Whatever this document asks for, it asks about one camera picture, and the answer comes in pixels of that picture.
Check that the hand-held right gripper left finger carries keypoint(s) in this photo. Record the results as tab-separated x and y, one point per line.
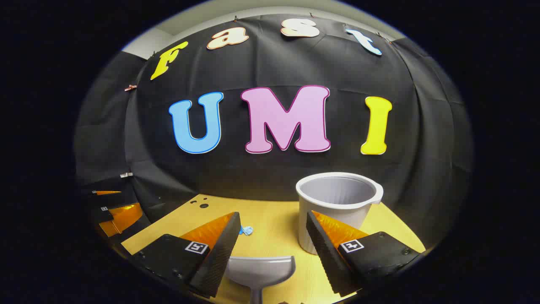
219	253

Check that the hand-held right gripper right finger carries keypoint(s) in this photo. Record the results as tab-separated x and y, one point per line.
327	253

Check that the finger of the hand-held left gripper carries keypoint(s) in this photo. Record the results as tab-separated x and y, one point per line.
126	217
107	193

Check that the blue paper trash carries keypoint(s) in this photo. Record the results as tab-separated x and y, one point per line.
247	230

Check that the grey plastic dustpan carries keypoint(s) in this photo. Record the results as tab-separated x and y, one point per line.
257	270

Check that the white ribbed garbage bin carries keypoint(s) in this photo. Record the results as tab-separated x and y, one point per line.
354	217

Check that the small reddish clip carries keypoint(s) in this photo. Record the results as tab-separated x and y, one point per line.
130	88

